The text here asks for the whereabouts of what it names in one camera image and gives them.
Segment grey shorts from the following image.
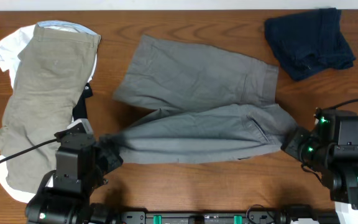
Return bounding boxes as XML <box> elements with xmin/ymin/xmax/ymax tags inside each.
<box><xmin>107</xmin><ymin>35</ymin><xmax>297</xmax><ymax>164</ymax></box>

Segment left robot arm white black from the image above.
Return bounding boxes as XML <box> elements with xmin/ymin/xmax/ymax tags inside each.
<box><xmin>25</xmin><ymin>133</ymin><xmax>123</xmax><ymax>224</ymax></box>

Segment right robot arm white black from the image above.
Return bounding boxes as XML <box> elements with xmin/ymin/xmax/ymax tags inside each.
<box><xmin>281</xmin><ymin>108</ymin><xmax>358</xmax><ymax>223</ymax></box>

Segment dark teal garment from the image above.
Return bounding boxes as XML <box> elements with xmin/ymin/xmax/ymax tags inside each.
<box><xmin>72</xmin><ymin>83</ymin><xmax>93</xmax><ymax>121</ymax></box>

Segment navy blue folded garment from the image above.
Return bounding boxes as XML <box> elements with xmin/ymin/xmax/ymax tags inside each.
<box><xmin>264</xmin><ymin>8</ymin><xmax>356</xmax><ymax>81</ymax></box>

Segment khaki shorts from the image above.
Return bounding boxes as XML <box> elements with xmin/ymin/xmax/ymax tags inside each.
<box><xmin>0</xmin><ymin>25</ymin><xmax>101</xmax><ymax>193</ymax></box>

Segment light blue garment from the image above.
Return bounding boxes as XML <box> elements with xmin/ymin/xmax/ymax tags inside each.
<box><xmin>37</xmin><ymin>21</ymin><xmax>97</xmax><ymax>35</ymax></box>

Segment white garment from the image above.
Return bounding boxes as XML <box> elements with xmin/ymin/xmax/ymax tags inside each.
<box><xmin>0</xmin><ymin>24</ymin><xmax>99</xmax><ymax>203</ymax></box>

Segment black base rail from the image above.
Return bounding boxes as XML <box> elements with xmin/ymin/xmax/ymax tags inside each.
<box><xmin>113</xmin><ymin>210</ymin><xmax>341</xmax><ymax>224</ymax></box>

